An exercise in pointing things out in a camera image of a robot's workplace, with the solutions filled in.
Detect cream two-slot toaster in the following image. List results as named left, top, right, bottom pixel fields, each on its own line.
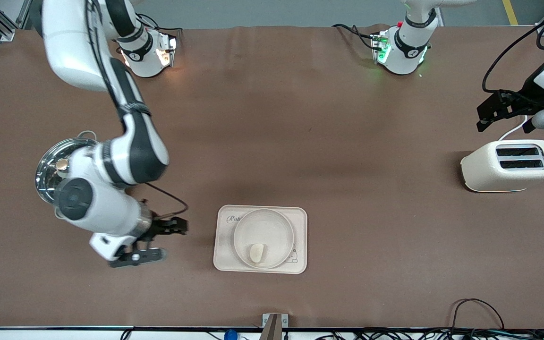
left=460, top=139, right=544, bottom=193

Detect tangled black cable bundle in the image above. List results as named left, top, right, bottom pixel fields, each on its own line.
left=314, top=327, right=544, bottom=340

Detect glass pot lid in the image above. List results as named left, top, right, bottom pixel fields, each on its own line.
left=35, top=137, right=99, bottom=204

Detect white toaster power cord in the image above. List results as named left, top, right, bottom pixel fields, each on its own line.
left=498, top=115, right=530, bottom=141

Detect brown table cover mat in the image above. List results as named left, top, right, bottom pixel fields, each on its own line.
left=0, top=26, right=544, bottom=330

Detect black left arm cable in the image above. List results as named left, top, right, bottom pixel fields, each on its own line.
left=482, top=0, right=544, bottom=93

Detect cream rabbit print tray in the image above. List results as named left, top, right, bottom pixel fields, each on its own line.
left=213, top=204, right=308, bottom=275

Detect steel electric cooking pot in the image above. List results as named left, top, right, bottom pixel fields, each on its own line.
left=34, top=131, right=100, bottom=221

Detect grey metal bracket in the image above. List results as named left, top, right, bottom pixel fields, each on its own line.
left=262, top=313, right=289, bottom=340

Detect black arm base cables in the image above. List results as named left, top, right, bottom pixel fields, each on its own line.
left=332, top=23, right=377, bottom=51

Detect round cream plate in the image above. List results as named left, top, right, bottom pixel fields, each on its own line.
left=233, top=208, right=296, bottom=270

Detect small white steamed bun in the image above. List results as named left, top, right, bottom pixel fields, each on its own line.
left=249, top=243, right=267, bottom=264

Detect looped black cable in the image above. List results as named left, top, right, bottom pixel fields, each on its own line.
left=449, top=298, right=506, bottom=331

